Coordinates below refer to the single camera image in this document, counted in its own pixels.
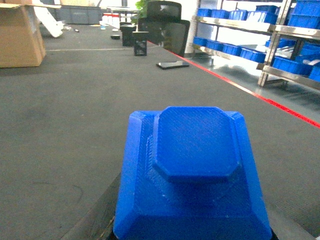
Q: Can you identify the black office chair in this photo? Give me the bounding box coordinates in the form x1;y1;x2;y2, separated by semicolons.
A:
138;0;190;57

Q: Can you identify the large cardboard box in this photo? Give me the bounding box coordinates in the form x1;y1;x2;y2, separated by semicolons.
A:
0;0;46;68

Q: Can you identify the black small box rear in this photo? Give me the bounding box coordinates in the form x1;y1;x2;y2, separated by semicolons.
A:
119;22;137;47

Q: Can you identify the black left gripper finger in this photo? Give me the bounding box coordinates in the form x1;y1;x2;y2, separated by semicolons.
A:
62;174;121;240

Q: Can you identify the white foam roll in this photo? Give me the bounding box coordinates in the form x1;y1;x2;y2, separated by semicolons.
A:
31;0;63;38

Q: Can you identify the green potted plant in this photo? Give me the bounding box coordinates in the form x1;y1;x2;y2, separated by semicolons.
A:
131;0;149;25

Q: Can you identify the black small box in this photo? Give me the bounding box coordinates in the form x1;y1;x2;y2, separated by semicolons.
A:
119;22;137;47
132;31;149;57

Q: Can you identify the blue 3D-printed part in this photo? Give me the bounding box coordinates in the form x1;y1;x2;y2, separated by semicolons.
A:
113;106;272;240

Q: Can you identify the black smartphone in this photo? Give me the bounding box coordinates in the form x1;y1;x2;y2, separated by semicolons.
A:
156;60;190;70

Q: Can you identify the black small box front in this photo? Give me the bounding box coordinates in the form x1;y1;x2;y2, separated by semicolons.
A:
132;31;149;57

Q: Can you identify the steel shelf rack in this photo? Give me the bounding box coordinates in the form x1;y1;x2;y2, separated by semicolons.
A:
191;0;320;89

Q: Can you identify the grey plastic crate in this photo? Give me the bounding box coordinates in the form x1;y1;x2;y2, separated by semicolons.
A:
56;5;102;25

